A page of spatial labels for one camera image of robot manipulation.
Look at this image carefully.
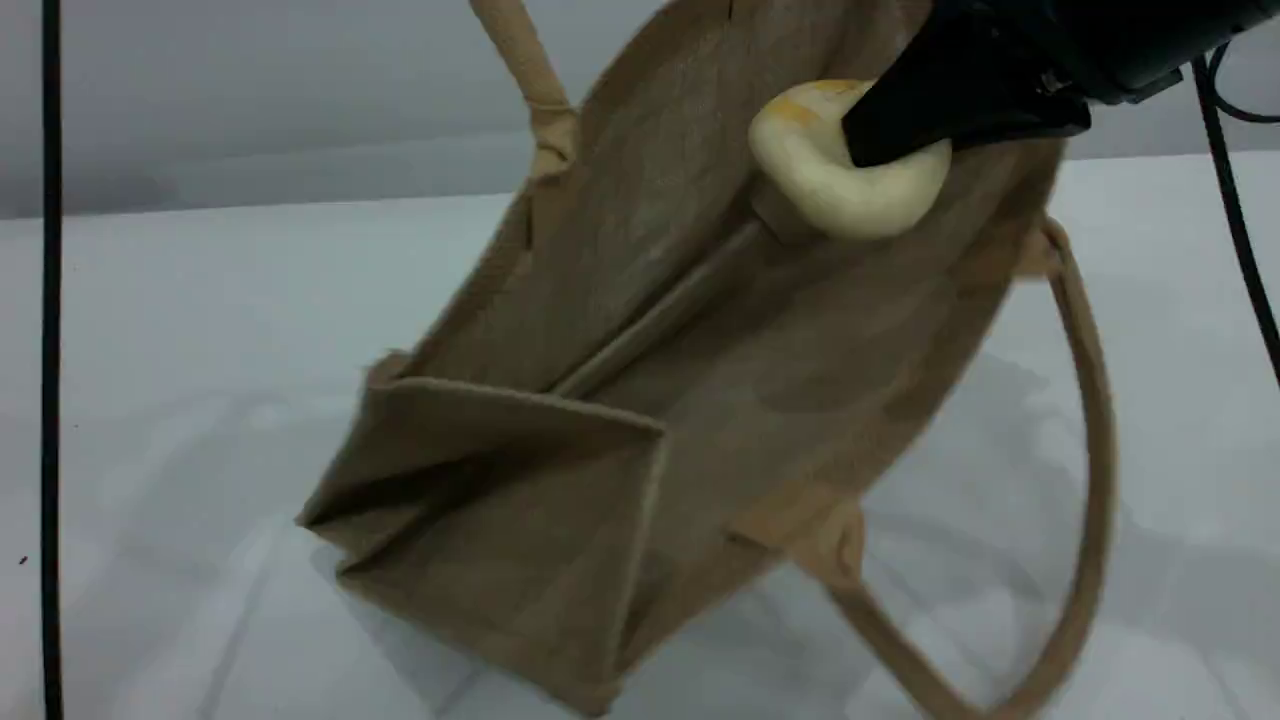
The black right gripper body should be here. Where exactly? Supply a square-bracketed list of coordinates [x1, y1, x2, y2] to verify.
[888, 0, 1280, 107]

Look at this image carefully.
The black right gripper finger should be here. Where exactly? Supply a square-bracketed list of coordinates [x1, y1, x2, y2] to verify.
[842, 68, 1093, 169]

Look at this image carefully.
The round egg yolk pastry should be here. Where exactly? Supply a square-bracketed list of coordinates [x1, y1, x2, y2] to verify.
[748, 78, 953, 241]

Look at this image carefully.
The brown jute tote bag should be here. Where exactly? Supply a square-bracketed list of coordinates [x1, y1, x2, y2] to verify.
[295, 0, 1119, 720]

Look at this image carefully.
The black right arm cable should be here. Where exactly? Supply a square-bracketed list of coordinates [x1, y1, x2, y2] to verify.
[1192, 40, 1280, 387]

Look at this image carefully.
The black straight cable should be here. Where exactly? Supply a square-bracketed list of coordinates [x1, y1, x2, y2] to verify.
[39, 0, 65, 720]

